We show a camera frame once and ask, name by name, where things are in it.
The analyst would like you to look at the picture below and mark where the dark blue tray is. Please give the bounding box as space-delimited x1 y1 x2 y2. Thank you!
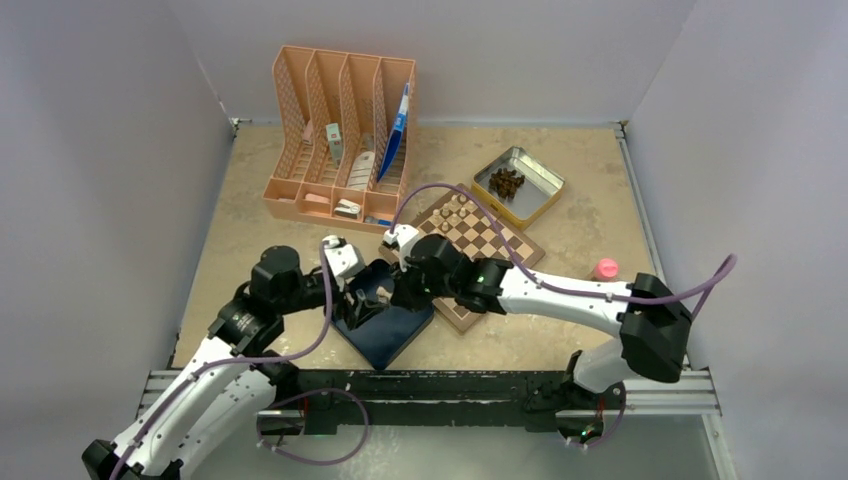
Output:
332 259 435 370

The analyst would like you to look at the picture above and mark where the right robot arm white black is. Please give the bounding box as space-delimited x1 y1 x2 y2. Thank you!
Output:
382 225 693 407

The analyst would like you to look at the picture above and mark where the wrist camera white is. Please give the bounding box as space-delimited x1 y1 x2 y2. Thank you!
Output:
322 235 366 285
382 224 421 258

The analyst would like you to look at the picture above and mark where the pile of dark chess pieces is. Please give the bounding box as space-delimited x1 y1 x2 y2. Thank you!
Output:
488 168 526 200

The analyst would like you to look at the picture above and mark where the green white small box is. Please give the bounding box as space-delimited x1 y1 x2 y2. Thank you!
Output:
325 123 344 168

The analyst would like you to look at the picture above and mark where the white stapler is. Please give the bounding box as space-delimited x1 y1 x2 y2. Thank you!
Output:
333 199 362 220

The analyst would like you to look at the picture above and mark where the pink capped small bottle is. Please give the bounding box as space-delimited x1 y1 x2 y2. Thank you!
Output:
591 258 620 282

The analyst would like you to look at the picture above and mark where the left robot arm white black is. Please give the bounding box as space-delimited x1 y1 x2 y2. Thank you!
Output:
82 235 365 479

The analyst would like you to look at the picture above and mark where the yellow metal tin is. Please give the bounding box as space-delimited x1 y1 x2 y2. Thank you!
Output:
472 146 566 230

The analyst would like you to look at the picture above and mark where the wooden chess board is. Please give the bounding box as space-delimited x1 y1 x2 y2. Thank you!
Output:
378 183 546 336

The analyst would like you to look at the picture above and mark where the blue folder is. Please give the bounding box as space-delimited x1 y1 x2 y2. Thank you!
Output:
377 82 411 182

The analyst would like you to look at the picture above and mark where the pink plastic desk organizer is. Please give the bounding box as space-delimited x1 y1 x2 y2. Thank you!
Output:
262 45 418 234

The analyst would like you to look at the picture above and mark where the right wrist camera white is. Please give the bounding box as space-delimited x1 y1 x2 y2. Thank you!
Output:
382 224 421 258

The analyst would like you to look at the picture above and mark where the pink eraser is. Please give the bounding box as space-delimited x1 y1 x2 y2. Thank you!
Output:
304 193 330 205

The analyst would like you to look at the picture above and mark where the white labelled tube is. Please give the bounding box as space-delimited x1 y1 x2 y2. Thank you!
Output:
346 150 376 190

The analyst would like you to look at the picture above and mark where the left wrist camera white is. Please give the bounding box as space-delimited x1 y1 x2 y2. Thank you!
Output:
322 235 366 285

